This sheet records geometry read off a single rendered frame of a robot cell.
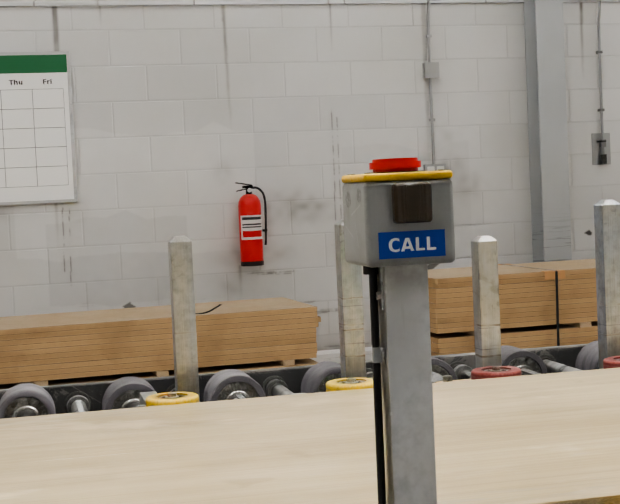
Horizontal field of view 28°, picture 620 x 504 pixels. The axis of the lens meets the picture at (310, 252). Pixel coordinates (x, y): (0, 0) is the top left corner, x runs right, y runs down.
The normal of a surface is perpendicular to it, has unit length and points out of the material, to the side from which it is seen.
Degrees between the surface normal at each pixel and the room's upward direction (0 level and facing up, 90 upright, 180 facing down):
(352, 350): 90
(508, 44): 90
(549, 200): 90
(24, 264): 90
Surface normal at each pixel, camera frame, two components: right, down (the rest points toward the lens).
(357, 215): -0.97, 0.06
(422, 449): 0.22, 0.04
